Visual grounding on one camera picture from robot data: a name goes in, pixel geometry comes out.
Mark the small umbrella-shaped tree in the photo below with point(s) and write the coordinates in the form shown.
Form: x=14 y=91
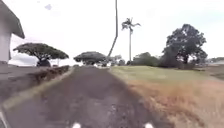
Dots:
x=90 y=56

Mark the slender palm tree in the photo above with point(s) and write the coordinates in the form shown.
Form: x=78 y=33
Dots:
x=129 y=40

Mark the green bush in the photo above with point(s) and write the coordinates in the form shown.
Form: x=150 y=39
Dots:
x=145 y=59

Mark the leaning palm trunk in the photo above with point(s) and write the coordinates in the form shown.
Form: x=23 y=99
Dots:
x=115 y=30

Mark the dark asphalt road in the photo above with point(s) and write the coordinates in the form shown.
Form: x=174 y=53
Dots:
x=90 y=96

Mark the low brown hedge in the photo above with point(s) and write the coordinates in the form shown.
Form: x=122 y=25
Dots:
x=50 y=71

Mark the dry grass field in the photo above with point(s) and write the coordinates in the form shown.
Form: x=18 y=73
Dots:
x=173 y=90

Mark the robot's own part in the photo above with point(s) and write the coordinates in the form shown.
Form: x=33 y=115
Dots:
x=76 y=125
x=148 y=125

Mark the wide umbrella-shaped tree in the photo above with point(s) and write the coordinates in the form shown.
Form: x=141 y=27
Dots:
x=40 y=50

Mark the large round dark tree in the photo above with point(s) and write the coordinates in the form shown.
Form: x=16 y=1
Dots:
x=185 y=41

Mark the pale verge strip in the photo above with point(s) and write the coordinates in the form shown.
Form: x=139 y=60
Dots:
x=33 y=90

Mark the dark paved yard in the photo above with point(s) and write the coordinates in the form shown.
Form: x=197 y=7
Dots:
x=13 y=80

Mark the white building dark roof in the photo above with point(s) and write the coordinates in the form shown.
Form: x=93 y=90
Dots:
x=6 y=36

